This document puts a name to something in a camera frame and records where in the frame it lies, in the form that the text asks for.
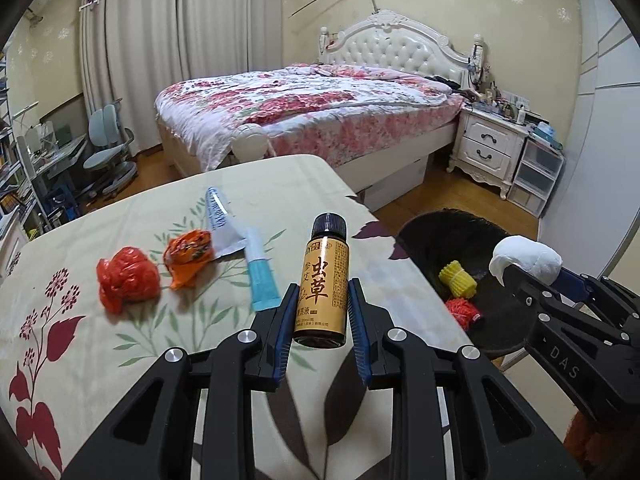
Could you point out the white round footboard post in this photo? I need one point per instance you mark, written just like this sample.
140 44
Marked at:
250 143

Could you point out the orange black snack wrapper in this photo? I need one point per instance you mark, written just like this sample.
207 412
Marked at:
186 255

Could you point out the brown bottle yellow label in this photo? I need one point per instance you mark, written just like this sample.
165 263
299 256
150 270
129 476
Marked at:
321 310

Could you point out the beige curtain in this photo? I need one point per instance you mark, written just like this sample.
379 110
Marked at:
131 50

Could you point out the floral pink bed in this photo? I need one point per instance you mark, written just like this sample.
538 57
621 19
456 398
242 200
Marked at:
336 112

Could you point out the floral beige bed sheet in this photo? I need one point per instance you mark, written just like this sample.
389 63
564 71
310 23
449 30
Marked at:
65 362

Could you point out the white nightstand with drawers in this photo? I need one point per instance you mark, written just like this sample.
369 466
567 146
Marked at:
487 148

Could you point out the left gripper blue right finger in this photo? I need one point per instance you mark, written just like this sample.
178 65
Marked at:
370 324

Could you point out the grey office chair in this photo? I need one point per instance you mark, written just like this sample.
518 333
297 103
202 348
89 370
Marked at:
110 164

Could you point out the white tufted headboard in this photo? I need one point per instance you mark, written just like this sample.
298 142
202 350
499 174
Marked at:
387 39

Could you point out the white plastic drawer unit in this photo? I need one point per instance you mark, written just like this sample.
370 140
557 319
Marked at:
535 177

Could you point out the red foam net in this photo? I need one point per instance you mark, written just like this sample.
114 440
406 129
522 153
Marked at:
464 312

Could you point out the yellow foam net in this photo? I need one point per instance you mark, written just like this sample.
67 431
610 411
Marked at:
460 282

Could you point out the teal white cream tube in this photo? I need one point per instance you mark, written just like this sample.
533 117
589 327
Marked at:
263 287

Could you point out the black lined trash bin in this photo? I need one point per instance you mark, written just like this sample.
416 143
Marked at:
453 249

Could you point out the white bookshelf with books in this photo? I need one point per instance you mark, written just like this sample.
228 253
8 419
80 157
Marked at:
18 195

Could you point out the red crumpled plastic bag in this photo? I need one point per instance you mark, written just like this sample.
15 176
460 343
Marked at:
129 276

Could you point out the white paper ball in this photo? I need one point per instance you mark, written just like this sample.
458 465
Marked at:
539 260

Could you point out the white blue toothpaste tube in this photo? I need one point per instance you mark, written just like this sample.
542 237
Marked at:
227 237

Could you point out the grey study desk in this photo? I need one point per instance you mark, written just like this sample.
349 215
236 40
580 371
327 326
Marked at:
40 174

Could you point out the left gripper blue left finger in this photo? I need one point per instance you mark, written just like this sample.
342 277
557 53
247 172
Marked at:
275 328

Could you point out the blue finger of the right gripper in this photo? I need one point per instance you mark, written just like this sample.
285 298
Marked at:
572 286

